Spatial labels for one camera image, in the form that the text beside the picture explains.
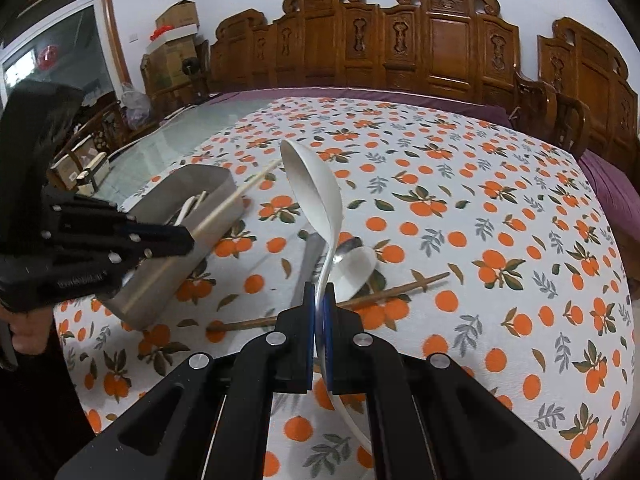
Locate light wooden chopstick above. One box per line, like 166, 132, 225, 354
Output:
192, 158, 282, 240

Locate grey metal utensil tray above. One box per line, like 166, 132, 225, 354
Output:
96, 165, 244, 330

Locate large white plastic ladle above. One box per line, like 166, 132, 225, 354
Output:
280, 140, 372, 452

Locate person's left hand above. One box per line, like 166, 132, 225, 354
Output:
1, 306, 53, 356

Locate dark brown chopstick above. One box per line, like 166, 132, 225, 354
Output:
206, 271, 450, 333

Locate small white spoon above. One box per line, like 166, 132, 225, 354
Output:
329, 246, 378, 302

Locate stainless steel slotted spoon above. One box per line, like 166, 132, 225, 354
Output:
291, 233, 326, 308

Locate stacked cardboard boxes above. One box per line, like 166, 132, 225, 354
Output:
140, 0, 201, 100

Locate orange print tablecloth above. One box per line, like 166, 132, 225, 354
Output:
55, 98, 636, 479

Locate purple seat cushion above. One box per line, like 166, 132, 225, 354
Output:
578, 150, 640, 240

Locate carved wooden sofa bench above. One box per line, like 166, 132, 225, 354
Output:
210, 0, 520, 110

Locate carved wooden armchair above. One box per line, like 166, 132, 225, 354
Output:
537, 18, 639, 174

